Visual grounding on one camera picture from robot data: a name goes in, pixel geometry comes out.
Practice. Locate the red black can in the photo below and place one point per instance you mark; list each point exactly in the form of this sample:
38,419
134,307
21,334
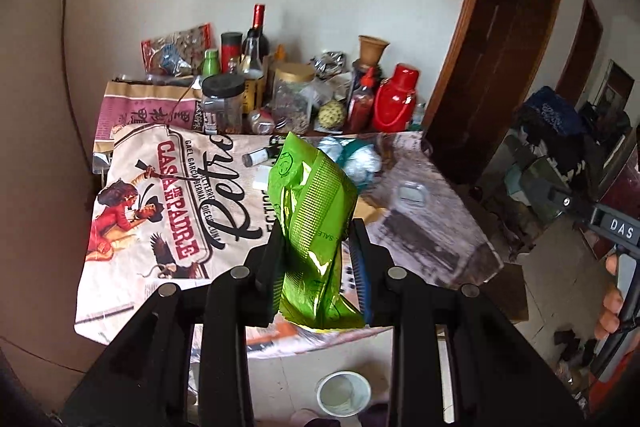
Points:
230,51

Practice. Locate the red-capped wine bottle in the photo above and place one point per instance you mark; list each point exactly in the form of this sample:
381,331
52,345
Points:
257,31

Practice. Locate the person's right hand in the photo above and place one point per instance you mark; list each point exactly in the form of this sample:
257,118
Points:
608,321

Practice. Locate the green bottle cap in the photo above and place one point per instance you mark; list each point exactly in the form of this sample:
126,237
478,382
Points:
210,65

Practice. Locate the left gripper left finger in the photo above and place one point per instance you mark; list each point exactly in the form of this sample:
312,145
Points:
267,274

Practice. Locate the printed retro tablecloth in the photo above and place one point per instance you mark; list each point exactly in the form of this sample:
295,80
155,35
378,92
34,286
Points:
179,206

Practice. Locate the custard apple fruit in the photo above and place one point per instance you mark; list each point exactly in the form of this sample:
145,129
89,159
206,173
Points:
332,115

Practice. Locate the clear plastic container lid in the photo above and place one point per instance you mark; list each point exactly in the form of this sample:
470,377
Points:
412,194

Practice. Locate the red chili sauce bottle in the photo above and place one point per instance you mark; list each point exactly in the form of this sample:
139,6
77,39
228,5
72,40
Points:
361,104

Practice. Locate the peanut snack bag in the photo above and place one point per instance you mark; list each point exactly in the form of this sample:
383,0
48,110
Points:
178,54

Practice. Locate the small red-white jar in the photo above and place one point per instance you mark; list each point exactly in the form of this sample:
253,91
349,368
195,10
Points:
261,122

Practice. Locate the yellow-label sauce bottle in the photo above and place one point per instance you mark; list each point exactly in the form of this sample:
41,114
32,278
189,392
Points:
253,73

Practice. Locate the pink paper duck bag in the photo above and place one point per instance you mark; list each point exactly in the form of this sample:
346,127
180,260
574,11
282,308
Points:
126,103

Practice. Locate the small white-label vial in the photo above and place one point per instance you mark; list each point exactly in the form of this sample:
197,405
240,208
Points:
260,156

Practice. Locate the brown clay cup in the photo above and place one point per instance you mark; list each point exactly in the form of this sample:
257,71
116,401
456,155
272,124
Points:
371,50

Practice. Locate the red thermos jug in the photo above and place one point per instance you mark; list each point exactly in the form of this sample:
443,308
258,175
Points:
395,100

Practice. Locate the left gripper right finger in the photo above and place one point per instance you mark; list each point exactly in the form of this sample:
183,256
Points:
370,264

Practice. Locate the gold-lid clear plastic jar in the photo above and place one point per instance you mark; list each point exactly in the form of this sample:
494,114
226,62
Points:
291,99

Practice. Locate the green snack bag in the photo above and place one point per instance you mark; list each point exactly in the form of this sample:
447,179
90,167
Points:
314,202

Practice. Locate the teal white plastic bag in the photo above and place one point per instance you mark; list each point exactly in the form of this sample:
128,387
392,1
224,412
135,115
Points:
357,158

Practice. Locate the black-lid clear plastic jar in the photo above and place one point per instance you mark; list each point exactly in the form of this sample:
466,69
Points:
222,104

